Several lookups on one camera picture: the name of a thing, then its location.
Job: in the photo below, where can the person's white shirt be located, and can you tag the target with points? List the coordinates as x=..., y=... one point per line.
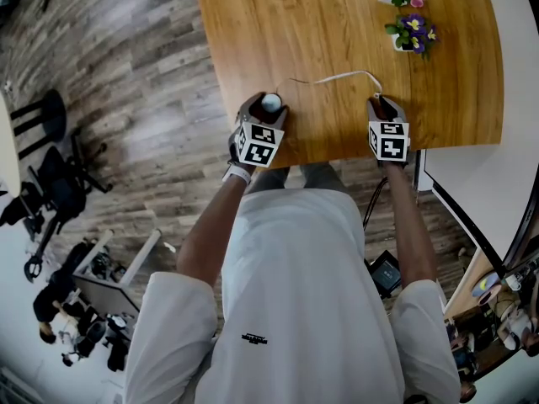
x=295, y=288

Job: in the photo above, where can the black device with screen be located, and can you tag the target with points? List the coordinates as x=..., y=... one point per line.
x=385, y=274

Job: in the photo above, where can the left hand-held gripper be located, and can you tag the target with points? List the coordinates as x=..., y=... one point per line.
x=259, y=143

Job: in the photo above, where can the round white tape measure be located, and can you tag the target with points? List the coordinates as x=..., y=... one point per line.
x=271, y=102

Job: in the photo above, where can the white wristband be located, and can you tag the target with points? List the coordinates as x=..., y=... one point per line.
x=238, y=174

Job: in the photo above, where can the gray desk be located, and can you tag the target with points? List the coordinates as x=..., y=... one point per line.
x=105, y=295

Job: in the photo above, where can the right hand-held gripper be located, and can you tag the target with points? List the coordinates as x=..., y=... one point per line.
x=389, y=141

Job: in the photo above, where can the wooden office table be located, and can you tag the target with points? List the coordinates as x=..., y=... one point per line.
x=316, y=28

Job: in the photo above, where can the blue plate with banana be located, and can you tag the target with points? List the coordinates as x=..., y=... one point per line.
x=486, y=286

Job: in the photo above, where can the black office chair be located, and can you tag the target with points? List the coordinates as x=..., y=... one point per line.
x=63, y=183

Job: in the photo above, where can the teal and white cup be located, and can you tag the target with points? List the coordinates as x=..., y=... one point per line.
x=511, y=282

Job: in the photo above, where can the person's gray trousers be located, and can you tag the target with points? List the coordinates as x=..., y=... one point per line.
x=322, y=177

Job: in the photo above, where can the person's right forearm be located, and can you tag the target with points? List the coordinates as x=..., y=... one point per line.
x=408, y=225

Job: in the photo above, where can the round beige table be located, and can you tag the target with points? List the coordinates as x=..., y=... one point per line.
x=6, y=150

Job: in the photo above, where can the person's left forearm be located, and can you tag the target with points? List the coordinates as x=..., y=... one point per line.
x=210, y=230

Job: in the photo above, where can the purple flowers in white pot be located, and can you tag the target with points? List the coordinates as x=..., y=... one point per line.
x=410, y=34

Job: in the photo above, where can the cluttered wooden table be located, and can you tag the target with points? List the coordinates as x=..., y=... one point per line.
x=467, y=284

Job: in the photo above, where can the white paper scrap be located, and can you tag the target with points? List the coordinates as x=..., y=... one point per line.
x=169, y=247

